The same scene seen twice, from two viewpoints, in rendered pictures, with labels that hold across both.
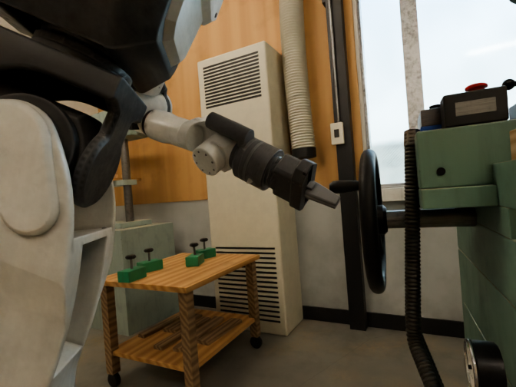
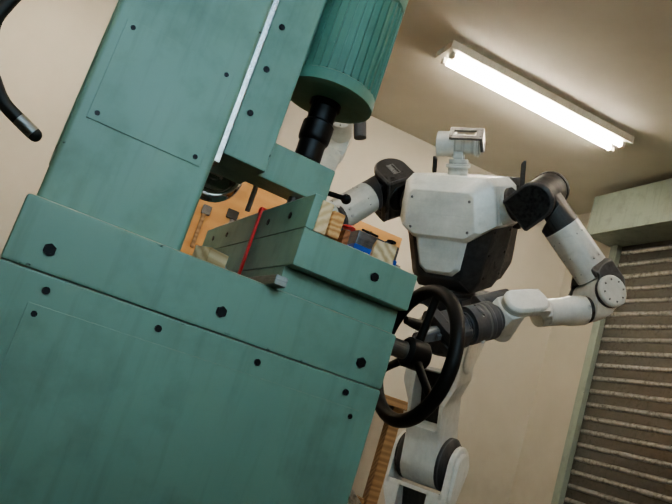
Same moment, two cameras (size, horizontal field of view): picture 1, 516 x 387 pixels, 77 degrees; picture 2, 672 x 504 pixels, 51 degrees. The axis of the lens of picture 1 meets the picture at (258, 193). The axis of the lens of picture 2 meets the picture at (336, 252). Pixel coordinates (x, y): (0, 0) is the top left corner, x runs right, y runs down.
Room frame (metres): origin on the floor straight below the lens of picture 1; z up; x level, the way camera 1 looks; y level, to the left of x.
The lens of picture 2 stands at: (1.47, -1.37, 0.65)
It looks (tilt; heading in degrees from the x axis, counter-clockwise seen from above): 12 degrees up; 134
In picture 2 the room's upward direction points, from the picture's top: 18 degrees clockwise
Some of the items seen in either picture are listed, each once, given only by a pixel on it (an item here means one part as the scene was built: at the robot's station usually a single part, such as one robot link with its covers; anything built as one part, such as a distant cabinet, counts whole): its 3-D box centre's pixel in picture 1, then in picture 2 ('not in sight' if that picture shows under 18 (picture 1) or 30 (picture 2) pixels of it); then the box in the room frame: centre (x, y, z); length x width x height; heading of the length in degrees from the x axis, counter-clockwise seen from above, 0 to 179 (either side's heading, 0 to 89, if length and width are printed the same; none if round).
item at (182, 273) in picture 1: (186, 305); not in sight; (1.71, 0.42, 0.32); 0.66 x 0.57 x 0.64; 153
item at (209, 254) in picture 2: not in sight; (208, 262); (0.55, -0.69, 0.82); 0.04 x 0.04 x 0.04; 4
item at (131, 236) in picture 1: (130, 215); not in sight; (2.45, 0.97, 0.79); 0.62 x 0.48 x 1.58; 60
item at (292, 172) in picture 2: not in sight; (288, 180); (0.52, -0.56, 1.03); 0.14 x 0.07 x 0.09; 67
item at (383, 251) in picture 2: not in sight; (381, 257); (0.73, -0.49, 0.92); 0.04 x 0.04 x 0.04; 46
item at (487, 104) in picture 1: (455, 114); (361, 246); (0.54, -0.34, 0.99); 0.13 x 0.11 x 0.06; 157
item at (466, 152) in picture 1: (460, 158); not in sight; (0.54, -0.34, 0.91); 0.15 x 0.14 x 0.09; 157
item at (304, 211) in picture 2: not in sight; (249, 230); (0.45, -0.55, 0.93); 0.60 x 0.02 x 0.06; 157
